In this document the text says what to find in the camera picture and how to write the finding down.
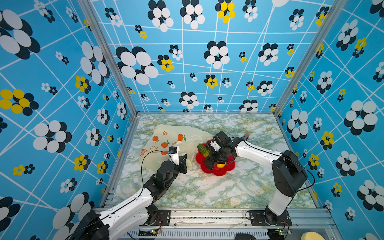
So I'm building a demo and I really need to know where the green yellow mango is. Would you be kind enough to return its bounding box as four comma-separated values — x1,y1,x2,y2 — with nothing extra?
197,144,210,158

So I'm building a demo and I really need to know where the red flower-shaped plate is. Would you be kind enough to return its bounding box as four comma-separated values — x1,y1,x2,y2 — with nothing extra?
195,141,236,177

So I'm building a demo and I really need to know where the translucent cream plastic bag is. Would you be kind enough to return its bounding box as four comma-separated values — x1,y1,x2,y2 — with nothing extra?
139,125,213,171

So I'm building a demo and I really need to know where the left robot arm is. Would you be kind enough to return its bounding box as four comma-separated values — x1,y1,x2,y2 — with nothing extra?
66,154,188,240

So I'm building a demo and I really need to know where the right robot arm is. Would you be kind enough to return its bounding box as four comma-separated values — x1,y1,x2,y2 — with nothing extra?
198,131,310,226

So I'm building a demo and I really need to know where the yellow round object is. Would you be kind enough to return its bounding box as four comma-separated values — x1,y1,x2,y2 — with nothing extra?
301,232,325,240

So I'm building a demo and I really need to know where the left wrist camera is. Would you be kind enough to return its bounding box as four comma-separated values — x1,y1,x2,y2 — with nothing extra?
168,146,180,166

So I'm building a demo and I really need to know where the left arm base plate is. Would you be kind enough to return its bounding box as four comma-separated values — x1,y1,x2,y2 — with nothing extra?
142,210,171,227

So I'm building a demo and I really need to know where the aluminium front rail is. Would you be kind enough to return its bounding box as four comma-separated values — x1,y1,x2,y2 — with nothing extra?
118,209,342,240

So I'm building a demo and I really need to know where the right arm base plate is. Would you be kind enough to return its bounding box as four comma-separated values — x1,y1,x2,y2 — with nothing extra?
246,210,293,227

